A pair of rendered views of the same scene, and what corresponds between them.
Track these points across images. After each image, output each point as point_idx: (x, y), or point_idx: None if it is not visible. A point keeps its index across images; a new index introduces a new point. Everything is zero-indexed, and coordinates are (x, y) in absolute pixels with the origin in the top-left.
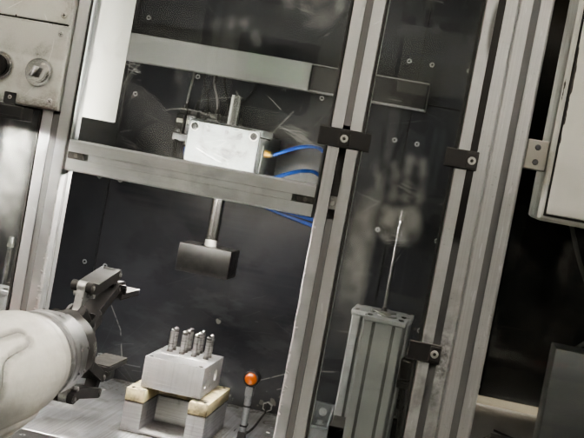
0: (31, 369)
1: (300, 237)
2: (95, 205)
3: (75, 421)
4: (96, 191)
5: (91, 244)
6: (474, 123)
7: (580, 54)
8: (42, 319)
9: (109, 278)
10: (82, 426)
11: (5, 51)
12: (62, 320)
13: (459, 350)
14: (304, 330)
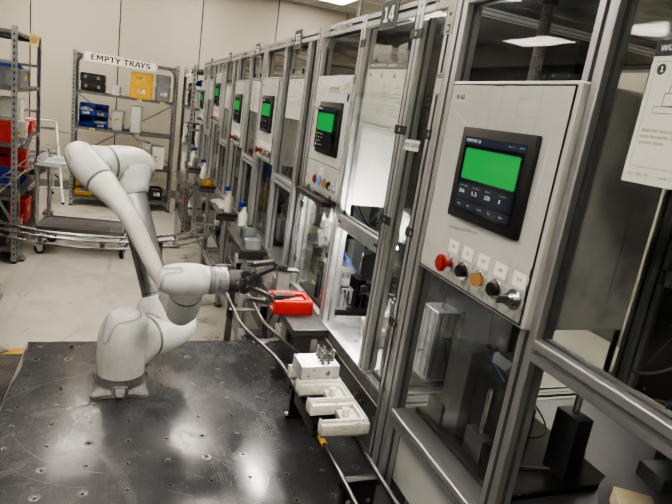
0: (175, 279)
1: None
2: None
3: (350, 326)
4: None
5: None
6: (414, 215)
7: (436, 180)
8: (200, 267)
9: (264, 262)
10: (348, 328)
11: (330, 180)
12: (217, 270)
13: (400, 324)
14: (370, 302)
